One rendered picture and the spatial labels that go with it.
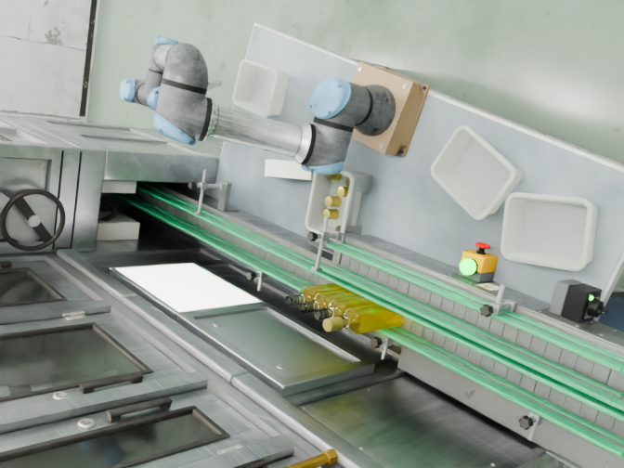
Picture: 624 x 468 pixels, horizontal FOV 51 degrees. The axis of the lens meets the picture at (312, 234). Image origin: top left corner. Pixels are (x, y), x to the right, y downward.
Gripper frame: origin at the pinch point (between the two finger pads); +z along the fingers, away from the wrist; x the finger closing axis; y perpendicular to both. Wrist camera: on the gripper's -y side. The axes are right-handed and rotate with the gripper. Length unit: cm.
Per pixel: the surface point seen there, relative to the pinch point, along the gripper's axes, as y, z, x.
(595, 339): -145, 9, 15
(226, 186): -1.5, 10.2, 29.8
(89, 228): 17, -31, 54
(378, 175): -61, 21, 5
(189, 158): 20.3, 7.0, 26.1
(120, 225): 29, -13, 57
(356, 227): -61, 18, 22
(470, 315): -114, 9, 25
